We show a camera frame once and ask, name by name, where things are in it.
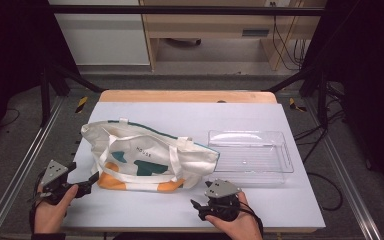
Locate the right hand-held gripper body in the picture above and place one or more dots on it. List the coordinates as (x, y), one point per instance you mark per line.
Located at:
(221, 189)

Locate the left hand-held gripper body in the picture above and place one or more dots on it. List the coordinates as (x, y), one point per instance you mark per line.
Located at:
(54, 171)

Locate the cream canvas tote bag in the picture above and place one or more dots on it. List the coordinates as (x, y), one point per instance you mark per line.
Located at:
(146, 153)

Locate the person's right hand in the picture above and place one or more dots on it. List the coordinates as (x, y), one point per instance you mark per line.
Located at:
(241, 228)

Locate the person's left hand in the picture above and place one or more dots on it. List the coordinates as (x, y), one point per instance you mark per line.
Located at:
(48, 218)

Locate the clear plastic tray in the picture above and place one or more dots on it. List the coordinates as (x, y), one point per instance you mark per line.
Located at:
(250, 156)

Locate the yellow black tape strip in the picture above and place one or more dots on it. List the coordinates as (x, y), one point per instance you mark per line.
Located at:
(295, 105)
(81, 104)

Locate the white table mat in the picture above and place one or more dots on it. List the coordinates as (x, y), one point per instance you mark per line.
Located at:
(186, 113)

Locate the black metal stand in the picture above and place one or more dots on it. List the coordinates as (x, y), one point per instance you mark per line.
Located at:
(45, 96)
(321, 100)

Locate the black curtain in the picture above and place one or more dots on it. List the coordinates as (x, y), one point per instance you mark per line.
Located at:
(370, 83)
(10, 60)

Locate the white cabinet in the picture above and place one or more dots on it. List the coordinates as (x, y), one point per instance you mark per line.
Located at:
(103, 36)

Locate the light wooden desk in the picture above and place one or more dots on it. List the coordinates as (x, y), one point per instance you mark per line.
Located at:
(213, 23)

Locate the aluminium floor rail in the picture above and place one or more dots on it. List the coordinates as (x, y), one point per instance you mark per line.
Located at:
(343, 173)
(23, 166)

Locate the black horizontal frame bar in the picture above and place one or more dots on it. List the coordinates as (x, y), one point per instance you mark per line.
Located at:
(180, 10)

